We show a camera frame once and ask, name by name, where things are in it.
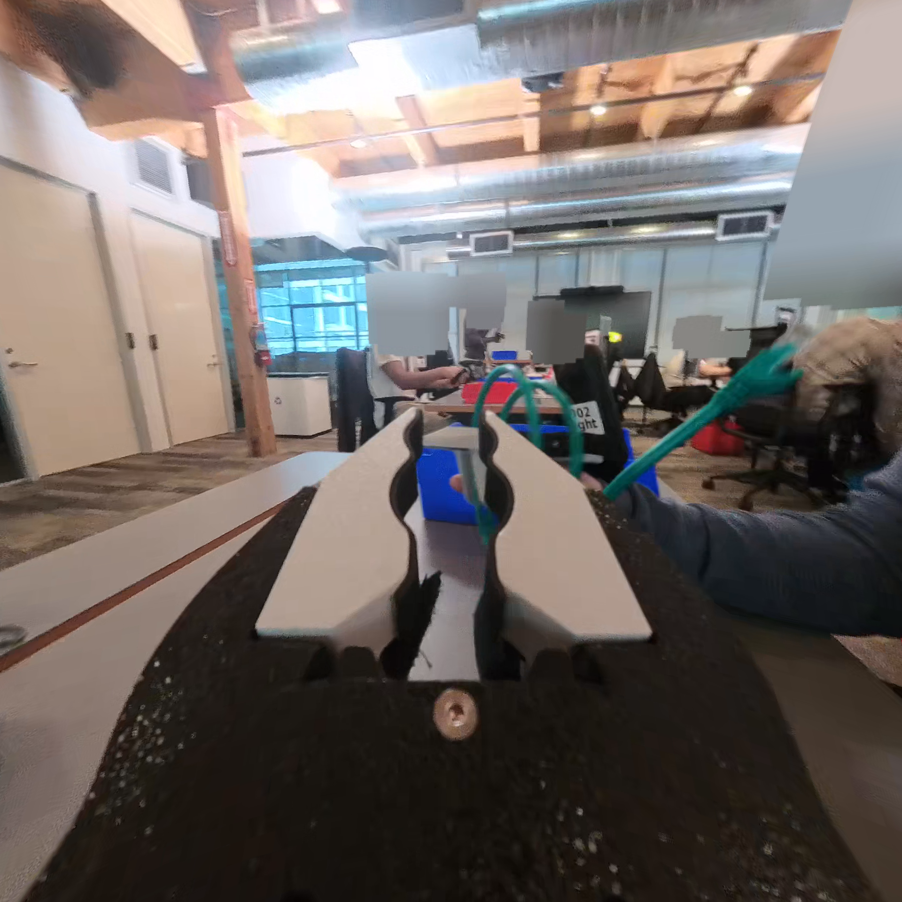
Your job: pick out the blue plastic bin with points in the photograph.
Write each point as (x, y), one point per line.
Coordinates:
(440, 493)

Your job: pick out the wall vent grille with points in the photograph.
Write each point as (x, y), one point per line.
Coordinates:
(153, 168)

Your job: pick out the silver ventilation duct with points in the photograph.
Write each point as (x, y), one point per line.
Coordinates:
(564, 176)
(423, 49)

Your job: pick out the person's right forearm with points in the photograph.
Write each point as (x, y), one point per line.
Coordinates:
(775, 564)

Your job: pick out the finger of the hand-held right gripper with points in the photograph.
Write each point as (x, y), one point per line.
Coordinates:
(470, 476)
(451, 438)

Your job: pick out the red fire extinguisher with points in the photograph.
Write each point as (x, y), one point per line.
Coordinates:
(263, 356)

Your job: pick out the red plastic bin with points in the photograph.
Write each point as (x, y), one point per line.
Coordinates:
(507, 394)
(712, 440)

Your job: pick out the black wall screen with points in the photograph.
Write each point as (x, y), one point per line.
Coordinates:
(627, 324)

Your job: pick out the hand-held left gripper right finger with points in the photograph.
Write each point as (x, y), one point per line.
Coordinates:
(557, 557)

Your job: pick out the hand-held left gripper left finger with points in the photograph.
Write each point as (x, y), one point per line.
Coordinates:
(338, 549)

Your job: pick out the white door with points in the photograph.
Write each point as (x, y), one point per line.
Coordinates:
(56, 317)
(183, 324)

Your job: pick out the wooden desk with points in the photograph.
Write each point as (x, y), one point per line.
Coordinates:
(451, 407)

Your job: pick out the wooden post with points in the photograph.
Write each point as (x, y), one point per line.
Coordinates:
(243, 282)

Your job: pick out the black office chair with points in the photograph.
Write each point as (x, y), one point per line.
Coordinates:
(352, 402)
(775, 423)
(655, 387)

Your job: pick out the small blue bin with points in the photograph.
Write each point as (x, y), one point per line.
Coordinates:
(507, 356)

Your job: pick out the duct vent grille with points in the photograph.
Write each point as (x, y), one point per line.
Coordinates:
(491, 242)
(745, 225)

